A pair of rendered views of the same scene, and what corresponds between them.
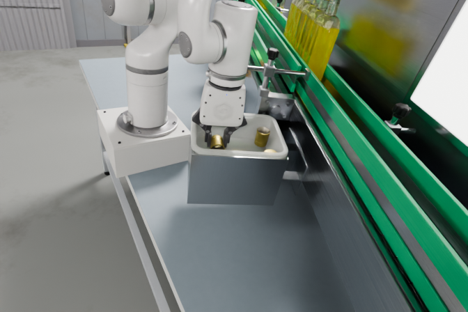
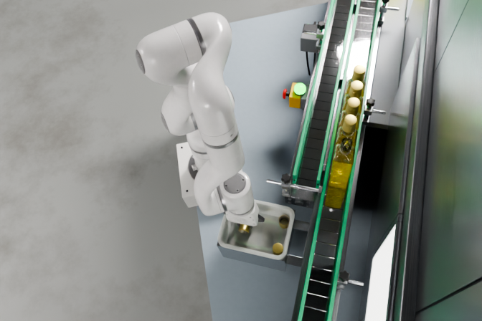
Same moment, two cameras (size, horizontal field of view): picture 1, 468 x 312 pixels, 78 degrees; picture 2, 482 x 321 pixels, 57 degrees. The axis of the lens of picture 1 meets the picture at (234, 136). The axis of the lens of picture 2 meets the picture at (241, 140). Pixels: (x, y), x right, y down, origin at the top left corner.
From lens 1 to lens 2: 1.06 m
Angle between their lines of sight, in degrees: 36
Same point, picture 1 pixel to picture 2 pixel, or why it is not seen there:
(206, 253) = (235, 286)
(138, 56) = (194, 145)
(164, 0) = not seen: hidden behind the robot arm
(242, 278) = (254, 312)
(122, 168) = (191, 203)
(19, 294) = (141, 228)
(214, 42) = (216, 211)
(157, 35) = not seen: hidden behind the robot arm
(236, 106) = (249, 219)
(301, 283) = not seen: outside the picture
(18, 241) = (139, 183)
